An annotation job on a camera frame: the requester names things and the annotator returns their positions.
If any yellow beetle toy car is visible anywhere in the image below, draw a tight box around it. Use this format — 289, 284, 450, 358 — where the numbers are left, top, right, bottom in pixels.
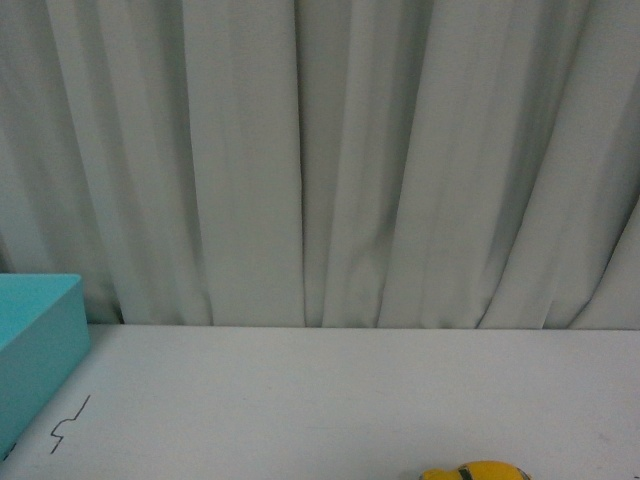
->
420, 460, 532, 480

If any grey pleated curtain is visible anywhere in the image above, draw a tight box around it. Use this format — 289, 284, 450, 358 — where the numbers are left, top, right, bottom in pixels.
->
1, 1, 639, 330

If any turquoise plastic storage bin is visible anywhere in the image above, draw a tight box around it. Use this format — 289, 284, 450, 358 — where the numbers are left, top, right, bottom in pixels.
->
1, 274, 90, 458

